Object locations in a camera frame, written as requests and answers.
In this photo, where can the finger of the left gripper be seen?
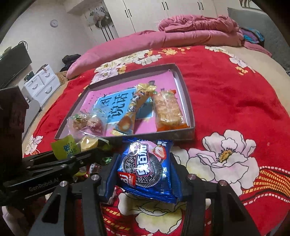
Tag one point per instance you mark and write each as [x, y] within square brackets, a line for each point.
[43, 161]
[74, 164]

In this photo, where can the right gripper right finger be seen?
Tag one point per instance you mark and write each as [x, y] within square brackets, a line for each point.
[229, 216]

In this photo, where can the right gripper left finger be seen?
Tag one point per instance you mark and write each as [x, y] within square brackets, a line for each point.
[75, 209]

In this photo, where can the green black snack pack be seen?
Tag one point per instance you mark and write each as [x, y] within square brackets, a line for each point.
[94, 168]

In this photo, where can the clear pastry pack green label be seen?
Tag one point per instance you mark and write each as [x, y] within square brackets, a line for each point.
[84, 123]

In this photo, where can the blue Oreo cookie pack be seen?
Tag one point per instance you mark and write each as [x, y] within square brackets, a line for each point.
[145, 169]

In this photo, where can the yellow blue cone snack pack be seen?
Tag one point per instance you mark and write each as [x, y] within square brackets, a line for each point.
[126, 125]

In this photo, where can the orange rice cracker pack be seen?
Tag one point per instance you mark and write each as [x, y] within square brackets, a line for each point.
[168, 115]

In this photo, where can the white drawer cabinet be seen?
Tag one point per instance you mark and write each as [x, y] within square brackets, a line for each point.
[41, 86]

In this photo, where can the black clothes pile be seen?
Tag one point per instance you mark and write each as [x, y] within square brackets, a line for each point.
[68, 60]

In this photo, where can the grey shallow box tray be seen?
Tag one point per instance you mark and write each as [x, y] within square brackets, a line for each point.
[182, 96]

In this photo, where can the black television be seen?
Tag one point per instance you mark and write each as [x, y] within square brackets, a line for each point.
[13, 62]

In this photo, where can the red floral blanket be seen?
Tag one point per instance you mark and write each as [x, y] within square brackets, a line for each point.
[242, 129]

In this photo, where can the white wardrobe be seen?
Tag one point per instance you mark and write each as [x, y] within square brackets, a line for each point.
[131, 16]

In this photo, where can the pink quilt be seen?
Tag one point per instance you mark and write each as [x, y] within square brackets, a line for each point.
[180, 30]

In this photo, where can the grey padded headboard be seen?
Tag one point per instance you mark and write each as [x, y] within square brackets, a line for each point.
[274, 42]

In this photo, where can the blue purple clothing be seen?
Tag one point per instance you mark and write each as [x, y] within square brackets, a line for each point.
[253, 36]

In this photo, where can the white wall clock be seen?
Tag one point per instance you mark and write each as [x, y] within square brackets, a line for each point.
[54, 23]

